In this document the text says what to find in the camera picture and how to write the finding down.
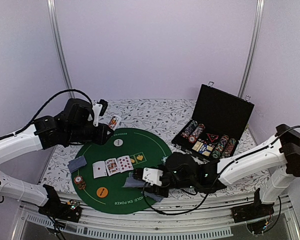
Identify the round green poker mat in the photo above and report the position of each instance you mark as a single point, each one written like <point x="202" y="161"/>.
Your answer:
<point x="146" y="151"/>

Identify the boxed playing card deck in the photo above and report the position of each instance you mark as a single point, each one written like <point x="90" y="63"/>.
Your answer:
<point x="206" y="149"/>

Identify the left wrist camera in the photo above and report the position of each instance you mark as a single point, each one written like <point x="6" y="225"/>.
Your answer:
<point x="99" y="108"/>

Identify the white dealer button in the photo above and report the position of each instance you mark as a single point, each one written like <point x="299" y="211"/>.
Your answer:
<point x="118" y="142"/>

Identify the blue topped chip stack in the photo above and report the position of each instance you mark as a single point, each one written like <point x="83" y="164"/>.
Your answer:
<point x="164" y="159"/>

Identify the red triangle card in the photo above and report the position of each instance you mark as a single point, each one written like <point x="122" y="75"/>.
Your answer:
<point x="212" y="137"/>

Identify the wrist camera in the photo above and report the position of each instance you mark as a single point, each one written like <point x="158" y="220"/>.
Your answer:
<point x="152" y="176"/>
<point x="99" y="108"/>

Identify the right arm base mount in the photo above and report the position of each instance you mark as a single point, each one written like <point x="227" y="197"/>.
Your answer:
<point x="252" y="211"/>

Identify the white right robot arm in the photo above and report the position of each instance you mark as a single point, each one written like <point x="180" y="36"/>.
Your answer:
<point x="281" y="150"/>

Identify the right aluminium frame post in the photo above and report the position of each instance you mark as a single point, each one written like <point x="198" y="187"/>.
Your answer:
<point x="257" y="24"/>

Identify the red topped chip stack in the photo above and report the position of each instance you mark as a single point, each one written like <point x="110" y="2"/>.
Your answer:
<point x="80" y="182"/>

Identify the ten of diamonds card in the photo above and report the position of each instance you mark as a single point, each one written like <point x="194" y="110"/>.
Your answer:
<point x="124" y="163"/>

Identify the black poker chip case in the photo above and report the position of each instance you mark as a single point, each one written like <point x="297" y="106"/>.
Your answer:
<point x="221" y="113"/>

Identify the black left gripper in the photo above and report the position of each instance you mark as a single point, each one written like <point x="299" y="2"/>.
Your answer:
<point x="101" y="138"/>

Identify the left aluminium frame post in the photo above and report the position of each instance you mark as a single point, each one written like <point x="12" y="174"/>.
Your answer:
<point x="51" y="7"/>

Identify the king face card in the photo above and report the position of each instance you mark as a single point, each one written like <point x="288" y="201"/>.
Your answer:
<point x="112" y="167"/>

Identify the aluminium frame post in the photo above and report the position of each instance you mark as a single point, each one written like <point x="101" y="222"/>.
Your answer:
<point x="257" y="24"/>
<point x="51" y="7"/>

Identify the dealt cards pile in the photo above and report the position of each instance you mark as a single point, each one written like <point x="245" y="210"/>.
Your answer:
<point x="76" y="164"/>
<point x="155" y="197"/>

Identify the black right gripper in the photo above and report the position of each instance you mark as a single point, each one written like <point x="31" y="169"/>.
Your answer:
<point x="153" y="189"/>

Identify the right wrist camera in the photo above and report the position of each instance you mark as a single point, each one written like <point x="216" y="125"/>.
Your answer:
<point x="152" y="176"/>

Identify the ace of diamonds card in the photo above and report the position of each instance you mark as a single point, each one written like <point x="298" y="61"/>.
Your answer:
<point x="99" y="169"/>

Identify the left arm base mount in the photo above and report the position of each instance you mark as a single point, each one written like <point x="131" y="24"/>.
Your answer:
<point x="54" y="208"/>

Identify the blue playing card deck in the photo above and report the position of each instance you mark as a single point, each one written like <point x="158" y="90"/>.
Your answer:
<point x="130" y="182"/>

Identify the orange big blind button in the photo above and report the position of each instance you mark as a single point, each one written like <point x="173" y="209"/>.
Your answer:
<point x="102" y="192"/>

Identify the dealt cards bottom pile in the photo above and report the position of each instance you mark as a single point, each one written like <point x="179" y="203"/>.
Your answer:
<point x="155" y="197"/>

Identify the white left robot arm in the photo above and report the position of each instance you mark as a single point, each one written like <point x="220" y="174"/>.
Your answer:
<point x="18" y="144"/>

